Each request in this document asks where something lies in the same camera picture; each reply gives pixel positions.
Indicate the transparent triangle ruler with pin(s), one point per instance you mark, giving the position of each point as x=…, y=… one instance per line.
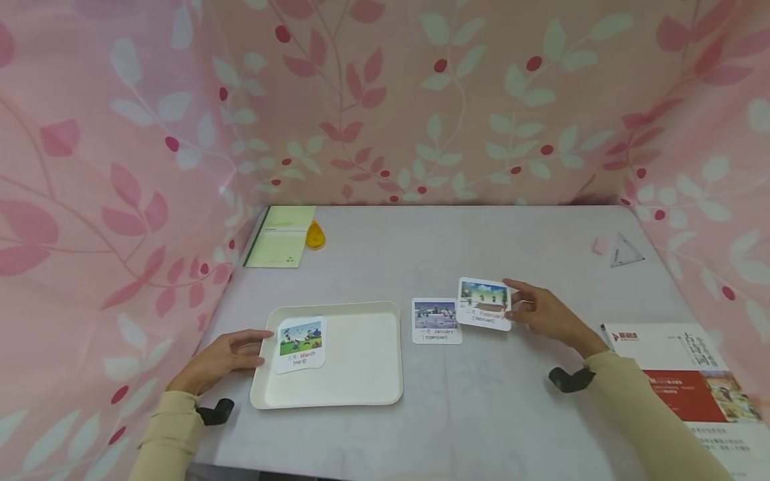
x=625, y=252

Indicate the white rectangular tray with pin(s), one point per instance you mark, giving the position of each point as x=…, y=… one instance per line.
x=355, y=364

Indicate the green notebook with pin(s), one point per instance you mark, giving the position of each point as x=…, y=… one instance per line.
x=280, y=237

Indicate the pink eraser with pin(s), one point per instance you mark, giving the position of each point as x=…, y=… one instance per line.
x=601, y=246

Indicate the picture card with blue sky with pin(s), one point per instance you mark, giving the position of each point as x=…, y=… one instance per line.
x=484, y=304

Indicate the picture card with green field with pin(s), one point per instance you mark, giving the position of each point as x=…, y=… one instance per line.
x=301, y=344

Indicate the person's right forearm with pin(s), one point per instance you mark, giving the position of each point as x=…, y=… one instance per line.
x=652, y=421

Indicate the picture card with grey scene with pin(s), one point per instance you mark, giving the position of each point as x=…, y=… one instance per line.
x=436, y=321

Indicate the person's left forearm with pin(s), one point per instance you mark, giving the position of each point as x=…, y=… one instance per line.
x=165, y=437

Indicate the person's left hand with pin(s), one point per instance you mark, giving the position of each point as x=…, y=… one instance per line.
x=213, y=361

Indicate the person's right hand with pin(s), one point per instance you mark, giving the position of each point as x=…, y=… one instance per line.
x=550, y=317

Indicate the black wrist band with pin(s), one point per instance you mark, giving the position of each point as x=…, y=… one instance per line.
x=570, y=379
x=215, y=412

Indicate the yellow transparent plastic object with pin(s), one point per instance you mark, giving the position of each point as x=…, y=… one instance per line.
x=315, y=236

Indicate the white and red book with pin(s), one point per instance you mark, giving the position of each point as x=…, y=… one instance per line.
x=692, y=394

